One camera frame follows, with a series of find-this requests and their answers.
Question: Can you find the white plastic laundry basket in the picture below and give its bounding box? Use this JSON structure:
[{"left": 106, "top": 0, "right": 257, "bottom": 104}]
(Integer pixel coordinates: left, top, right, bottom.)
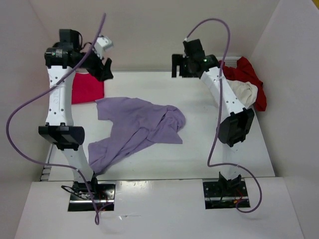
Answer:
[{"left": 224, "top": 56, "right": 241, "bottom": 68}]

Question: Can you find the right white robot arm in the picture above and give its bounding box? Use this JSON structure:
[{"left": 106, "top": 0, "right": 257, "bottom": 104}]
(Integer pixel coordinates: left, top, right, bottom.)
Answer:
[{"left": 171, "top": 39, "right": 255, "bottom": 157}]

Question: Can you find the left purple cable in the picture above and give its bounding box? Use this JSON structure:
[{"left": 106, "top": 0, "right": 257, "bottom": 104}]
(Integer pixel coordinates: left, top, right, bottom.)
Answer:
[{"left": 5, "top": 13, "right": 108, "bottom": 225}]

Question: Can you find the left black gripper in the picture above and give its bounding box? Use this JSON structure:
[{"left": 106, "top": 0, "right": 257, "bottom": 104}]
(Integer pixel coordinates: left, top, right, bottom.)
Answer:
[{"left": 77, "top": 42, "right": 114, "bottom": 82}]

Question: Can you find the dark red t shirt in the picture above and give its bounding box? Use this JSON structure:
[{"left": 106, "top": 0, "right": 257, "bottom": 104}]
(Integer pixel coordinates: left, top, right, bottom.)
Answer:
[{"left": 223, "top": 57, "right": 267, "bottom": 112}]

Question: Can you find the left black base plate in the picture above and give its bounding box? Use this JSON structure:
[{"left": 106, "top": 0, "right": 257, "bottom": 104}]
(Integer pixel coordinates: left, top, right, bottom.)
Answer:
[{"left": 61, "top": 182, "right": 116, "bottom": 212}]

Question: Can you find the pink t shirt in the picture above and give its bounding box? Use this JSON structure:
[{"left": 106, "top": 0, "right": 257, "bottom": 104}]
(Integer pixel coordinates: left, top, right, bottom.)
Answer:
[{"left": 71, "top": 73, "right": 104, "bottom": 105}]

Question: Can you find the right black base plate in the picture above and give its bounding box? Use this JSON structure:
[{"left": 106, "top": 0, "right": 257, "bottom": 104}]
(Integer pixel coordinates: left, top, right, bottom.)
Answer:
[{"left": 202, "top": 179, "right": 250, "bottom": 209}]

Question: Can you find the lavender t shirt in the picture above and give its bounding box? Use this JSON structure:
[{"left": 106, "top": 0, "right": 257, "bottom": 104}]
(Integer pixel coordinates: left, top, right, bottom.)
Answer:
[{"left": 88, "top": 97, "right": 186, "bottom": 174}]

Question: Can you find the cream white t shirt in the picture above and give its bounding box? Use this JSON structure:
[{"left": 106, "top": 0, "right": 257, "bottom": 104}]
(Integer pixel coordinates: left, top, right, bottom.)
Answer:
[{"left": 227, "top": 80, "right": 258, "bottom": 108}]

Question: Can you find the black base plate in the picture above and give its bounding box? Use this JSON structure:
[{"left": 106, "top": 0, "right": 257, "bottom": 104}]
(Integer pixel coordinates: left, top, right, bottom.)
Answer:
[
  {"left": 202, "top": 179, "right": 250, "bottom": 209},
  {"left": 61, "top": 182, "right": 116, "bottom": 212}
]

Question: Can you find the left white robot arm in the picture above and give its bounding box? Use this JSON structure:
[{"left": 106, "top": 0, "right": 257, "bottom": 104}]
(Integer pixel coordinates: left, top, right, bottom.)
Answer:
[{"left": 38, "top": 29, "right": 113, "bottom": 200}]

